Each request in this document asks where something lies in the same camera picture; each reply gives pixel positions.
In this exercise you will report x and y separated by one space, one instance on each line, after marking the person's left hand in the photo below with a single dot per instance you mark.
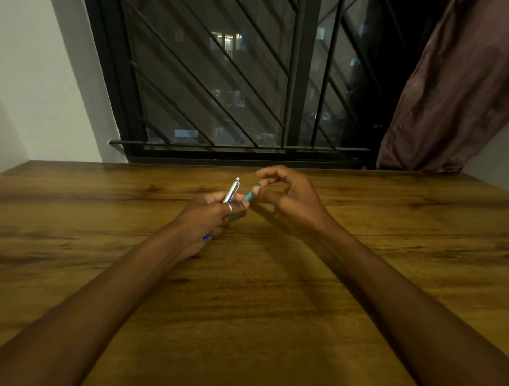
201 220

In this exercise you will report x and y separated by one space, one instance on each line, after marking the person's right thumb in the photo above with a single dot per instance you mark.
267 195

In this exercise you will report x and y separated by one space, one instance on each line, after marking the black metal window grille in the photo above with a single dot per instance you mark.
238 79

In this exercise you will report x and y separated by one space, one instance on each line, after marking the brown curtain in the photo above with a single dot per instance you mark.
449 91

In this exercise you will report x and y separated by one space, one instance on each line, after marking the silver and blue pen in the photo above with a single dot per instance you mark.
230 193

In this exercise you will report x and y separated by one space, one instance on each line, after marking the person's left forearm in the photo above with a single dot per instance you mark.
99 306

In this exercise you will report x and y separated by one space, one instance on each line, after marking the person's right hand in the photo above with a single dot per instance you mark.
300 202

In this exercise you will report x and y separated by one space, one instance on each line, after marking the person's left thumb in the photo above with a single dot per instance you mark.
216 196

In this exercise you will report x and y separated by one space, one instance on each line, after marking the person's right forearm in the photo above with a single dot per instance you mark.
401 310

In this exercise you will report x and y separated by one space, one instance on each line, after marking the teal pen part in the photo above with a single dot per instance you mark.
250 194

